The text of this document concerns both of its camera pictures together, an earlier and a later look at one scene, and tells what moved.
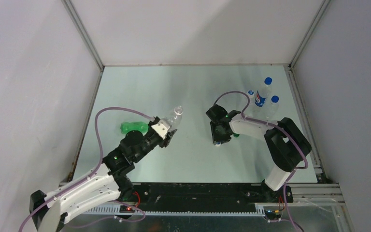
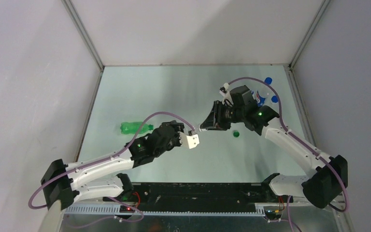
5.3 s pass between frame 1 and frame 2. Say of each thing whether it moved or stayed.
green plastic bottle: stayed
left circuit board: stayed
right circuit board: stayed
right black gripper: moved
